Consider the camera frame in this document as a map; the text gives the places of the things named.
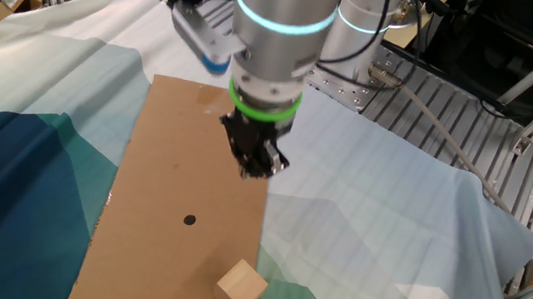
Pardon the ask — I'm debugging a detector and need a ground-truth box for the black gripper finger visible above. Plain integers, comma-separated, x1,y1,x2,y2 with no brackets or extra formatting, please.
256,141,293,179
212,113,271,182

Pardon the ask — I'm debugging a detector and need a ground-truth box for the green flange ring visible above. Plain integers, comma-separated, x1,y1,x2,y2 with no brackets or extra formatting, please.
224,77,305,127

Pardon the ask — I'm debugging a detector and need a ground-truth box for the light wooden cube block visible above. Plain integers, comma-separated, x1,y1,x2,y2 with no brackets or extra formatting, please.
212,256,273,299

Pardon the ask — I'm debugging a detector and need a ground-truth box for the blue green white cloth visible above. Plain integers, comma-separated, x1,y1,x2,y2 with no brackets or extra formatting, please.
0,0,533,299

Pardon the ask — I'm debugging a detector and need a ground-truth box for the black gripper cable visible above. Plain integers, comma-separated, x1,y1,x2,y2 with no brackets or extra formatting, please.
311,0,418,94

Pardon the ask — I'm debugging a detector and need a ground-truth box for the black bulky equipment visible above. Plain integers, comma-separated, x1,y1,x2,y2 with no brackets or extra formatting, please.
416,0,533,123

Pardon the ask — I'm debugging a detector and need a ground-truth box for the grey cable with connector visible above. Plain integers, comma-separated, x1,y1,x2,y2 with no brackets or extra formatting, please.
354,63,527,215

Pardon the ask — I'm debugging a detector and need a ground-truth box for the brown cardboard sheet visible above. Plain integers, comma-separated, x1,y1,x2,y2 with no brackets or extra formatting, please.
65,66,281,299

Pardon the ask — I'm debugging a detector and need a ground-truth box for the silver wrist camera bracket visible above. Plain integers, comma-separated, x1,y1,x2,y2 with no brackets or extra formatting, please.
164,0,252,78

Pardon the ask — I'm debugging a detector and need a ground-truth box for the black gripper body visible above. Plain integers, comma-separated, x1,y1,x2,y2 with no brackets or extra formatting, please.
230,108,295,148

